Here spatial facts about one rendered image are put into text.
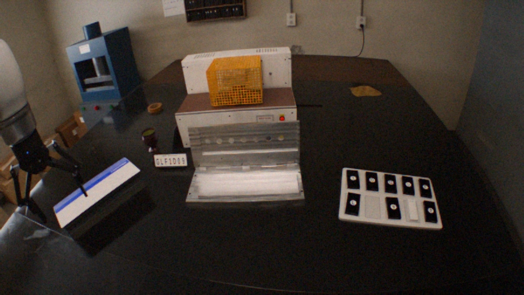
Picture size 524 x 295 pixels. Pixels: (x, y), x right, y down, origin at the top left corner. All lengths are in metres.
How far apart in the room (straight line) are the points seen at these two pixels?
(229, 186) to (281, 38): 1.92
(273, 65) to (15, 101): 1.07
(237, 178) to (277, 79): 0.55
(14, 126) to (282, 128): 0.86
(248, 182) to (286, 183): 0.15
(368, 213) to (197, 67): 1.01
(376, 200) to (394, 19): 2.09
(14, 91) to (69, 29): 3.52
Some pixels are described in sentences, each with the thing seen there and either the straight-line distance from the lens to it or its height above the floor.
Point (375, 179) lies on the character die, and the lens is 1.03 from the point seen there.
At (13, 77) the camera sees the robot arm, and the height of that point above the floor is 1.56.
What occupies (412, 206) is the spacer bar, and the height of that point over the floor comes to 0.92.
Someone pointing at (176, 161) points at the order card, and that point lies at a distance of 1.15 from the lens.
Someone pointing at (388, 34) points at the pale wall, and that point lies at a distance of 2.74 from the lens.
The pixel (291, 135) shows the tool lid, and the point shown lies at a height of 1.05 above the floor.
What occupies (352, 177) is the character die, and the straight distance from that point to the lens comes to 1.02.
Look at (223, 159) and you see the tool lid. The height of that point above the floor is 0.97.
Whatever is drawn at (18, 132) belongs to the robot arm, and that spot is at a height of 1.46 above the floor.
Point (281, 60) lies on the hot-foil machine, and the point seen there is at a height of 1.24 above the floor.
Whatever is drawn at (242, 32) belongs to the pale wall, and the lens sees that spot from 2.68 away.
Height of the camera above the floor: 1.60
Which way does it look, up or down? 36 degrees down
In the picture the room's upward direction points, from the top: 4 degrees counter-clockwise
